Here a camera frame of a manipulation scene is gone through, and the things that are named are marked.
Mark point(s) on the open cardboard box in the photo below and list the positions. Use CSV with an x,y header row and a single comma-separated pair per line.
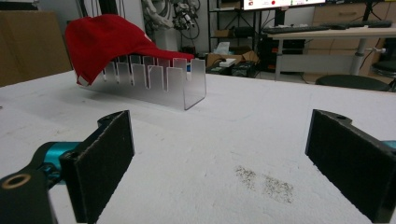
x,y
232,57

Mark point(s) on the red baseball cap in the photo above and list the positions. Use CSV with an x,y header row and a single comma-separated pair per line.
x,y
106,46

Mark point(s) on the black round stool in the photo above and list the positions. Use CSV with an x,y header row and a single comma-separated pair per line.
x,y
351,82

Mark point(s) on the computer monitor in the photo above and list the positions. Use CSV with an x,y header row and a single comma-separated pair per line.
x,y
283,3

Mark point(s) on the white height-adjustable desk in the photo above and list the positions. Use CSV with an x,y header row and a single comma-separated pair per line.
x,y
336,46

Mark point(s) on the black keyboard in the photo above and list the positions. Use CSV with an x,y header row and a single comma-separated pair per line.
x,y
295,29

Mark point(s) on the clear acrylic slotted rack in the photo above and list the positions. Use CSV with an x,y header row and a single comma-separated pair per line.
x,y
162,82

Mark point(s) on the black metal shelf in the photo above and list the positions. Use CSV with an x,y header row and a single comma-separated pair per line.
x,y
233,28

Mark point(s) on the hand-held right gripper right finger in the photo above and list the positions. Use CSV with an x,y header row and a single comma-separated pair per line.
x,y
348,161

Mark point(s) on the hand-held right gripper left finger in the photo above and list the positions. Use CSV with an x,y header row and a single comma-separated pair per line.
x,y
102,161

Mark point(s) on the brown cardboard panel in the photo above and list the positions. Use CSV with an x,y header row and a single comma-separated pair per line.
x,y
29,46

